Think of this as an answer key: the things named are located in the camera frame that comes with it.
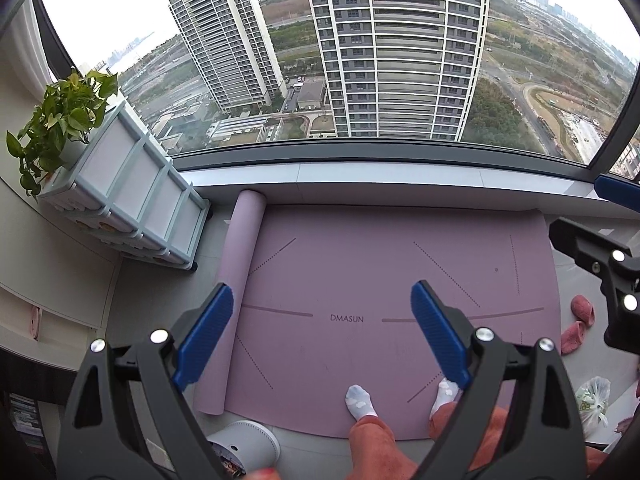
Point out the purple yoga mat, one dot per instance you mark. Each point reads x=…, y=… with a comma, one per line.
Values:
x=350, y=260

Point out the pink slipper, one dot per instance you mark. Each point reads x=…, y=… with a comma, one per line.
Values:
x=573, y=338
x=583, y=309

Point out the wide high-rise building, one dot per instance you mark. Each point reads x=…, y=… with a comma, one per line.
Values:
x=400, y=50

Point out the green potted plant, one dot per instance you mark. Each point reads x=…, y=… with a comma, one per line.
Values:
x=55, y=120

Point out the person's right white sock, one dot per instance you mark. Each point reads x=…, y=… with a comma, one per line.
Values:
x=444, y=395

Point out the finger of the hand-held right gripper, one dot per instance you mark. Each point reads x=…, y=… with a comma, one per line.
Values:
x=617, y=191
x=575, y=240

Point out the clear plastic bag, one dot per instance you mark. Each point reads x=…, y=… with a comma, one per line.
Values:
x=595, y=400

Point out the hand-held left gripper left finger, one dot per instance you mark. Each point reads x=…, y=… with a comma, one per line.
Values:
x=205, y=335

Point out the white cylindrical bin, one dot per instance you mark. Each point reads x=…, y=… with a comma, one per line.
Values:
x=250, y=437

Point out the slim high-rise building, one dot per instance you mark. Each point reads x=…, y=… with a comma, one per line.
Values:
x=225, y=45

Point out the person's white sock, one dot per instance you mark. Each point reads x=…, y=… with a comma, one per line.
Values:
x=444, y=395
x=360, y=400

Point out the person's left leg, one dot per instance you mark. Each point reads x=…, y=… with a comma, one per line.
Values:
x=375, y=450

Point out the person's left white sock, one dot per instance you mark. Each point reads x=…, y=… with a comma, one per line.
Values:
x=360, y=400

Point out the grey plastic drawer cabinet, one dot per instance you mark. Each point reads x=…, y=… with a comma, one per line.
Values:
x=130, y=180

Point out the pink round wall hook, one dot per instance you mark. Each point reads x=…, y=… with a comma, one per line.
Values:
x=34, y=322

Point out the row of books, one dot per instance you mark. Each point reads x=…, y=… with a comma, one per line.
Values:
x=25, y=420

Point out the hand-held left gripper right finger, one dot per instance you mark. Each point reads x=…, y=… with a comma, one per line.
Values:
x=440, y=330

